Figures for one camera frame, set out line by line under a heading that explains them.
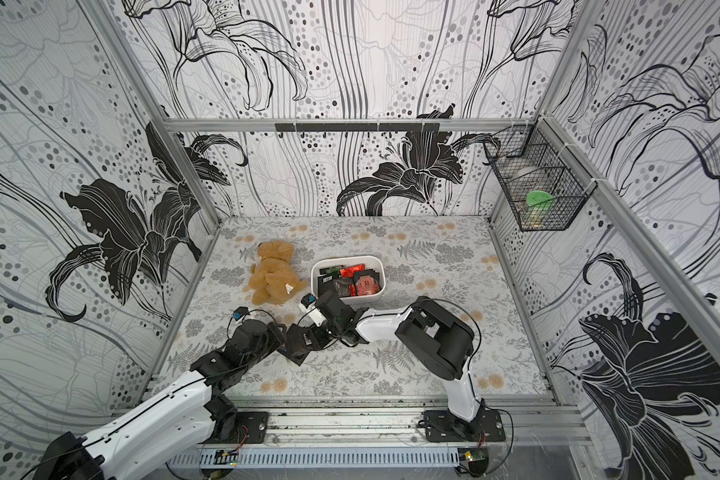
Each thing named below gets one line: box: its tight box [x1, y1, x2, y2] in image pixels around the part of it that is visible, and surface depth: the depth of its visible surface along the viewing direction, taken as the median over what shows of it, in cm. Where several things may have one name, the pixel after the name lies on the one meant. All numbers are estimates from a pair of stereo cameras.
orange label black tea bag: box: [277, 323, 322, 367], surface depth 86 cm
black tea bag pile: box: [317, 267, 336, 297], surface depth 100 cm
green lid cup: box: [522, 190, 554, 227], surface depth 81 cm
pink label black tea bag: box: [353, 269, 382, 296], surface depth 95 cm
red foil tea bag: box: [339, 264, 367, 278], surface depth 100 cm
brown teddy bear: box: [248, 240, 309, 305], surface depth 95 cm
